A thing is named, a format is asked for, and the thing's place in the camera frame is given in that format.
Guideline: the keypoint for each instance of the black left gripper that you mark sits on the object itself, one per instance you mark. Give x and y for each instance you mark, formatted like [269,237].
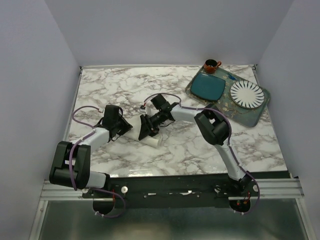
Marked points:
[126,126]

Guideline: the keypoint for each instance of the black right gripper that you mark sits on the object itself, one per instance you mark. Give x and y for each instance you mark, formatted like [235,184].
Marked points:
[147,127]

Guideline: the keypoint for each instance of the white cloth napkin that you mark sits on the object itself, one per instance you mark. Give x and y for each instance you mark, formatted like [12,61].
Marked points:
[134,133]

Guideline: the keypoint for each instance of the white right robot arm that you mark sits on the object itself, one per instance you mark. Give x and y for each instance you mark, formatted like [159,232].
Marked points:
[214,127]

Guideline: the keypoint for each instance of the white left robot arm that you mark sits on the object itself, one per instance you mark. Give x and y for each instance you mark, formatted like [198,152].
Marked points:
[71,166]

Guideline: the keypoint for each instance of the teal square plate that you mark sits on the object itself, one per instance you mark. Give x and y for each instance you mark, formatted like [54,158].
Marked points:
[208,87]

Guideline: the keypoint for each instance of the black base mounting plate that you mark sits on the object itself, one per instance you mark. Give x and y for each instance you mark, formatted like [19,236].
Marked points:
[177,191]

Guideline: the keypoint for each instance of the brown ceramic cup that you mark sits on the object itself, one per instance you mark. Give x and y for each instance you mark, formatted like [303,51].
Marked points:
[210,66]

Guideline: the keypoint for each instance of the green patterned tray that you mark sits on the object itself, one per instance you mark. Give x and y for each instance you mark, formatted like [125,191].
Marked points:
[246,117]

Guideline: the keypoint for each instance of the white blue striped plate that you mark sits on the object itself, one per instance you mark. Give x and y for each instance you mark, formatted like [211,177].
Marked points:
[247,94]

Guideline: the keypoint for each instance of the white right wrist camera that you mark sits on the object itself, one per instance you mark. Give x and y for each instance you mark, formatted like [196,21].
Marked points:
[146,110]

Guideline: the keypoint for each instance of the aluminium frame rail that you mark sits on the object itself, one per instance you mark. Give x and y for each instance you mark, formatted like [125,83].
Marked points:
[285,188]

